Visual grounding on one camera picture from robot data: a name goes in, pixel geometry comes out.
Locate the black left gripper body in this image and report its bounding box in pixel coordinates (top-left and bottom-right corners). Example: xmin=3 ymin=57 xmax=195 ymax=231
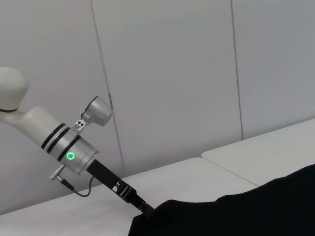
xmin=86 ymin=159 xmax=135 ymax=204

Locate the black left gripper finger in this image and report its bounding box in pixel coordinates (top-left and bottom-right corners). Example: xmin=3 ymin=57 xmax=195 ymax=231
xmin=127 ymin=190 xmax=156 ymax=218

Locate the black shirt with FREE print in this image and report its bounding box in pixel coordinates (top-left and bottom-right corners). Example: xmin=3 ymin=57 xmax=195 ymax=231
xmin=127 ymin=164 xmax=315 ymax=236

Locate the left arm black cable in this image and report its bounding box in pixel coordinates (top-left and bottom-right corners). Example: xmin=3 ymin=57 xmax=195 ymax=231
xmin=50 ymin=166 xmax=96 ymax=198

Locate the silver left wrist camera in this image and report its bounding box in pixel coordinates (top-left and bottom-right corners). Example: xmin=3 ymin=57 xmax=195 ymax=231
xmin=72 ymin=95 xmax=114 ymax=136

